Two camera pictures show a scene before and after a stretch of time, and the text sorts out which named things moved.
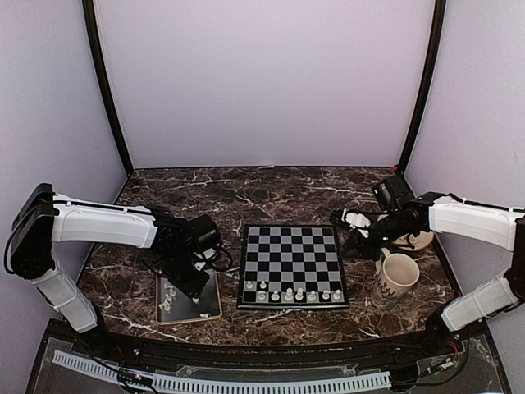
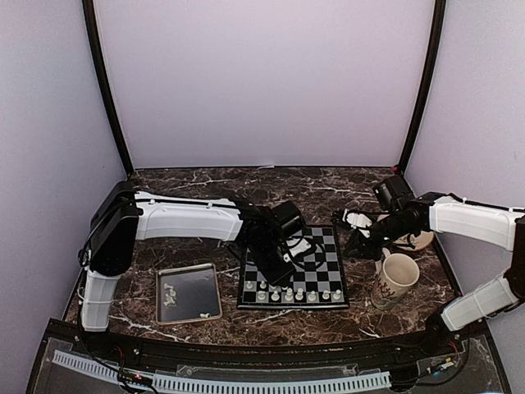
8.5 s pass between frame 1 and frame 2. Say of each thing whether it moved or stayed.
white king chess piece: stayed
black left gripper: moved
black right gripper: stayed
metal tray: stayed
